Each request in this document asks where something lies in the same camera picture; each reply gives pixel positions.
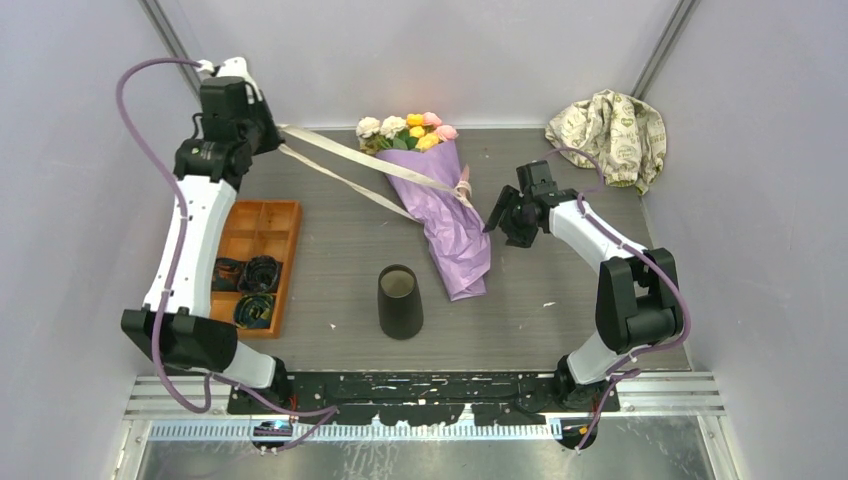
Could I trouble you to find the rolled dark fabric upper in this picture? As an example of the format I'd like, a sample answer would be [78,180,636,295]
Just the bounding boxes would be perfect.
[238,255,282,294]

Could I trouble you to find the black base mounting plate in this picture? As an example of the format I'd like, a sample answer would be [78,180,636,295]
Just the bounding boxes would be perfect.
[227,370,621,429]

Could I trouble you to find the dark cylindrical vase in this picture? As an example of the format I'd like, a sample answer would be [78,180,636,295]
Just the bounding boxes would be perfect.
[377,264,423,340]

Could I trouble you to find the patterned cream cloth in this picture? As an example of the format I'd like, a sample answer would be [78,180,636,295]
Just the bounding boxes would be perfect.
[544,89,667,195]

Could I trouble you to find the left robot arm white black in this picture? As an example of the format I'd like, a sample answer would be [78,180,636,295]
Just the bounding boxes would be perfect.
[121,73,292,413]

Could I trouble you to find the orange compartment tray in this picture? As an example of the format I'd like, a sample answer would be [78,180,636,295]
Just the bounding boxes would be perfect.
[210,200,302,340]

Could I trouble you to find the rolled dark fabric middle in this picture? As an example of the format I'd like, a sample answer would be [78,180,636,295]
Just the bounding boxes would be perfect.
[211,257,245,292]

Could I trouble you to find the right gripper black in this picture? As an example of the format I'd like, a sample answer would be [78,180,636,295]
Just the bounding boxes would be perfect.
[484,185,540,249]

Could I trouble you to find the purple flower bouquet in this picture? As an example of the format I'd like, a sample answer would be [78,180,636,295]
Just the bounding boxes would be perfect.
[355,112,491,301]

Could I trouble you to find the rolled dark fabric lower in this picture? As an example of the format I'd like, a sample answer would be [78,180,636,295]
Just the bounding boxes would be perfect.
[233,293,275,330]

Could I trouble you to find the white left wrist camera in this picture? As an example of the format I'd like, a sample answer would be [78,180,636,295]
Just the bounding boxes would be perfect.
[194,57,264,104]

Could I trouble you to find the cream ribbon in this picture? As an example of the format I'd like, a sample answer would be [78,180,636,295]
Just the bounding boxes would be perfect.
[276,123,476,223]

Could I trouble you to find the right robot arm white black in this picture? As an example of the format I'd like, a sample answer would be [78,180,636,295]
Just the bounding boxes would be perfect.
[485,160,687,411]

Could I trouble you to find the rolled dark fabric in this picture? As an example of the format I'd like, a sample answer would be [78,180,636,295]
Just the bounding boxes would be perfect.
[238,255,282,294]
[233,293,275,330]
[211,257,245,292]

